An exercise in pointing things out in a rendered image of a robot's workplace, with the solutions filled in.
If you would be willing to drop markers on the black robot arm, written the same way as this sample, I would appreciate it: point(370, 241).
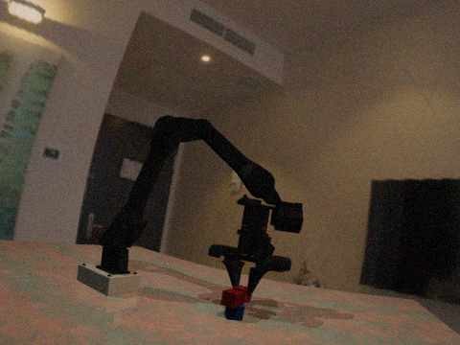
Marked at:
point(169, 131)

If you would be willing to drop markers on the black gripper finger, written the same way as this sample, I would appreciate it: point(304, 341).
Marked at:
point(255, 276)
point(234, 270)

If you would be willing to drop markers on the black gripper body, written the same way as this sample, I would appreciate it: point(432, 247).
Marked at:
point(251, 243)

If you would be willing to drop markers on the blue cube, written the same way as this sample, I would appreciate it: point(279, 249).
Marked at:
point(234, 314)

